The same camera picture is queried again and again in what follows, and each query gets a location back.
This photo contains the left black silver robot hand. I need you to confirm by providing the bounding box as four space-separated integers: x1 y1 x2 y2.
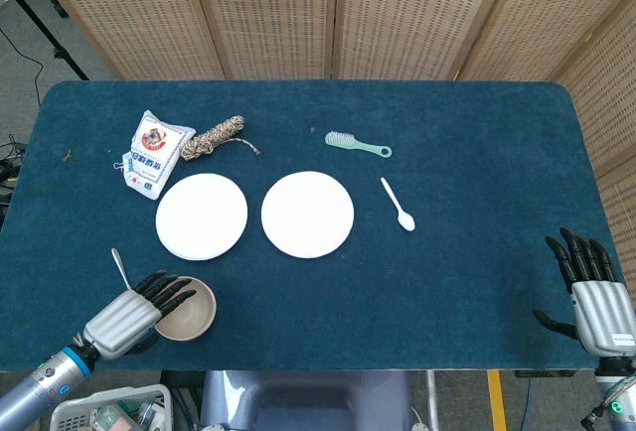
82 270 198 360

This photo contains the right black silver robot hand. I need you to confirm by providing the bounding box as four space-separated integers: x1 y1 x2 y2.
533 226 636 358

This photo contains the beige bowl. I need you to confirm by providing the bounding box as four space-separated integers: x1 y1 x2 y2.
154 276 218 343
154 275 217 339

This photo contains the white round plate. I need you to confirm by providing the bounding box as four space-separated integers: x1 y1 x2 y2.
260 170 356 259
155 173 248 261

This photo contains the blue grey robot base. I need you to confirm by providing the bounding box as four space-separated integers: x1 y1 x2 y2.
200 369 414 431

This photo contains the metal spoon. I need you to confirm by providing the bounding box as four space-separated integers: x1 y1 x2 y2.
110 247 133 291

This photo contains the white plastic basket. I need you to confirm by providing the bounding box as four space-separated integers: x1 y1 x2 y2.
49 384 173 431

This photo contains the white sugar bag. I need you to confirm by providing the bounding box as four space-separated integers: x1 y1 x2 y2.
123 109 196 201

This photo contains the white plastic spoon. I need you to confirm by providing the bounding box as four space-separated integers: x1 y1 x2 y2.
380 177 416 232

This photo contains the dark blue table cloth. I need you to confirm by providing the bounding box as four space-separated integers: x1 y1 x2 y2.
0 79 620 372

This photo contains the green scrubbing brush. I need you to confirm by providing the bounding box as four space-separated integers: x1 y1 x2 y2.
324 131 394 159

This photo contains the black tripod stand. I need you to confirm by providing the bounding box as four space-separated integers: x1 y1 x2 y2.
0 0 90 82

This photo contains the braided camouflage rope bundle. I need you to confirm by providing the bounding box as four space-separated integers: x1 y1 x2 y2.
179 114 261 162

